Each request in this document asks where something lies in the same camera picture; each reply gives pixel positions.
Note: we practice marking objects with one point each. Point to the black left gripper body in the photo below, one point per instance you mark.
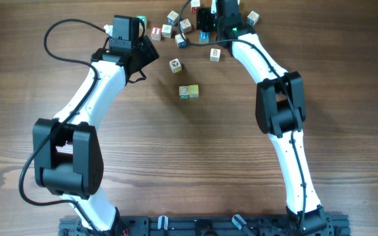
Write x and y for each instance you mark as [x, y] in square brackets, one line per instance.
[136, 49]

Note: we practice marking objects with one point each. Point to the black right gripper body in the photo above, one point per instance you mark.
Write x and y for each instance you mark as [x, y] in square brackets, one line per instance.
[219, 27]

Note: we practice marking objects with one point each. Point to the green V block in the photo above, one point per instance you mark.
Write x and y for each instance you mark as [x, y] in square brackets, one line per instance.
[195, 6]

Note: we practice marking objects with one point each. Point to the brown circle block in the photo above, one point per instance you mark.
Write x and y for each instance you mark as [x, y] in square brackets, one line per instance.
[175, 65]

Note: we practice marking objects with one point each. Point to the green Z block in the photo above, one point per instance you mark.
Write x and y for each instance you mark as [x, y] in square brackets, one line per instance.
[184, 92]

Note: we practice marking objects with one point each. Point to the yellow animal block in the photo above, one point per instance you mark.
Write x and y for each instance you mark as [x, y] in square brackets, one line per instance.
[194, 91]

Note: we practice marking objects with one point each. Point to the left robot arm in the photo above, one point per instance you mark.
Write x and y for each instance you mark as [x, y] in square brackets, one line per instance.
[66, 153]

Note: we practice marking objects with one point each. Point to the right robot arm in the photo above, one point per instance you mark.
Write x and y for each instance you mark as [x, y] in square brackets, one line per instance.
[280, 113]

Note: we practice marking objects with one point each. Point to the blue striped H block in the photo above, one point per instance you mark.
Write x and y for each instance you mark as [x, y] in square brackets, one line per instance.
[204, 37]

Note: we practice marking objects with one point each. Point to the plain wood picture block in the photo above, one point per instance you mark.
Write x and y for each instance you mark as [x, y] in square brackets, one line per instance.
[185, 26]

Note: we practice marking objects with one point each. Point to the red I block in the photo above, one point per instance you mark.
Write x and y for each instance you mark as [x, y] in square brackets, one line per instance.
[156, 34]

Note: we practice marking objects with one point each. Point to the blue block far right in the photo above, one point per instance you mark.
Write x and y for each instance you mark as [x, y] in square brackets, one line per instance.
[253, 18]

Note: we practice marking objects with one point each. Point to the pale pink block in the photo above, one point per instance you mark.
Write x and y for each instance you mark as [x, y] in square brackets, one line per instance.
[167, 31]

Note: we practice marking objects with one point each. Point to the yellow K block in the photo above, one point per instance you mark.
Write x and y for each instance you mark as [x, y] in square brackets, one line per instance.
[215, 55]

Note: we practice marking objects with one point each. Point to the teal green N block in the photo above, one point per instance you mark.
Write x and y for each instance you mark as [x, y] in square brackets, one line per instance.
[143, 21]

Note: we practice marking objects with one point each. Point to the blue L block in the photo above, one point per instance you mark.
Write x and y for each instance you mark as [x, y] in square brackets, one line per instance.
[180, 41]

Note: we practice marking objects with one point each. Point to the blue white back block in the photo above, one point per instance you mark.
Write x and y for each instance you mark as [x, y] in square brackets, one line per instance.
[172, 18]

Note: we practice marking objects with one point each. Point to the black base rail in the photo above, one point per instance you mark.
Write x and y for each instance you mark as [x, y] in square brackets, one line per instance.
[336, 225]

